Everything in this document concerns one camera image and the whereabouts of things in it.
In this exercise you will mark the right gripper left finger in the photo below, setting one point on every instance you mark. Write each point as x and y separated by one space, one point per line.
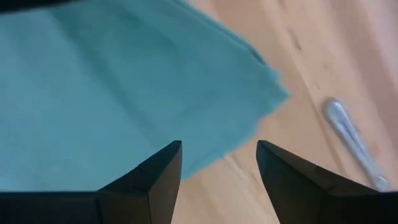
140 199

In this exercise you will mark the teal cloth napkin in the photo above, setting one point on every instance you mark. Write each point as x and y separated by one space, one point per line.
109 93

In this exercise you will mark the silver knife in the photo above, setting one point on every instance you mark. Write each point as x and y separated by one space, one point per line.
345 124

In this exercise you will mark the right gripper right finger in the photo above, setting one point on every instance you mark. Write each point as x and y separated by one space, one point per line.
304 199

